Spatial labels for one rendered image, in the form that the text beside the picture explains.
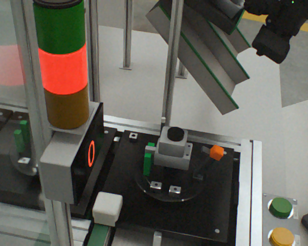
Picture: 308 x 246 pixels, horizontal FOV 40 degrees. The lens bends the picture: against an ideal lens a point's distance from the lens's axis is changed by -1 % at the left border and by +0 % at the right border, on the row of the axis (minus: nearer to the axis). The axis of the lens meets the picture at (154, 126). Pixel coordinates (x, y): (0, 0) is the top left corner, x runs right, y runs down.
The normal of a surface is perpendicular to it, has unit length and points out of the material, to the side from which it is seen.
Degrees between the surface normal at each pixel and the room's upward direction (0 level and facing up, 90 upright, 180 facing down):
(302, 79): 0
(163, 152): 90
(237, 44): 90
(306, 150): 0
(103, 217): 90
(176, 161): 90
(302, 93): 0
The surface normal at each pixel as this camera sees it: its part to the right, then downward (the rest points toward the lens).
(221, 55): -0.35, 0.60
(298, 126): 0.07, -0.75
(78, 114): 0.64, 0.54
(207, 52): 0.70, -0.33
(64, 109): 0.11, 0.66
